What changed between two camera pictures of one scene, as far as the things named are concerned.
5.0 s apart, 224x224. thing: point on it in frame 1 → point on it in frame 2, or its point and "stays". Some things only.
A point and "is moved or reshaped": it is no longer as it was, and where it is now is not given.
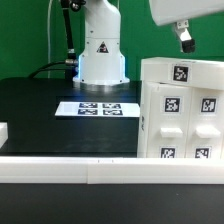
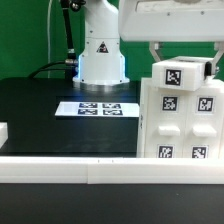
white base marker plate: [120, 109] stays
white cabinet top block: [202, 73] is moved or reshaped
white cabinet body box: [180, 122] stays
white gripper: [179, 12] → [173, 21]
